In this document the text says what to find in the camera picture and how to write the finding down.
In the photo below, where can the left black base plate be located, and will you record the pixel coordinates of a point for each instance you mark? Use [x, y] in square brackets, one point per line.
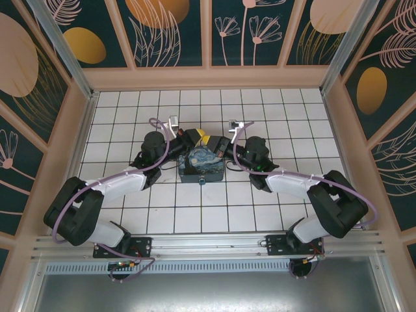
[143, 243]

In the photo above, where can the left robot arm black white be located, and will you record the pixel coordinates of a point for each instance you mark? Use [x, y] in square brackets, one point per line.
[120, 187]

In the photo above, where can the small padlock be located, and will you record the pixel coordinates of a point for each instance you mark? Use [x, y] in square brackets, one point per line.
[201, 180]

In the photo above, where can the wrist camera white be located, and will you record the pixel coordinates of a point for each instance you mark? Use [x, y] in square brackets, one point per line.
[173, 123]
[233, 124]

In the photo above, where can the yellow power connector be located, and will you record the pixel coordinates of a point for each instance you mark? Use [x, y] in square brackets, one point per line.
[312, 259]

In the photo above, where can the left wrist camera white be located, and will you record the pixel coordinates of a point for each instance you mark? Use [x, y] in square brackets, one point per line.
[173, 123]

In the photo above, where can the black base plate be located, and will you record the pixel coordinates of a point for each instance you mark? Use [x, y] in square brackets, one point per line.
[276, 245]
[143, 243]

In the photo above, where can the grey metal sheet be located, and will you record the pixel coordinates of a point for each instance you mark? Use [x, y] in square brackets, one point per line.
[211, 292]

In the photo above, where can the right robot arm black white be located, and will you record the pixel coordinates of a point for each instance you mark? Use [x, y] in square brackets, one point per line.
[289, 183]

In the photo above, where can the small circuit board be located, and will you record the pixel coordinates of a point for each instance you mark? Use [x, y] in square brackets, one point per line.
[122, 265]

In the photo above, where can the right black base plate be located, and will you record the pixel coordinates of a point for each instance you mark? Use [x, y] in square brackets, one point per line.
[276, 245]

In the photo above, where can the aluminium mounting rail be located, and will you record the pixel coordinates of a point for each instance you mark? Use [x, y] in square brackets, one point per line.
[211, 242]

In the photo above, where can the starry night tin box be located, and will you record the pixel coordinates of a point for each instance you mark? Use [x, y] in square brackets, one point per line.
[201, 164]

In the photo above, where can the aluminium frame post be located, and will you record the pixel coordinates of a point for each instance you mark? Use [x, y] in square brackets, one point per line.
[351, 42]
[65, 48]

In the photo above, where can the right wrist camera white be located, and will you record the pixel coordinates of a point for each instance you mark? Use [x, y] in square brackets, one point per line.
[233, 124]

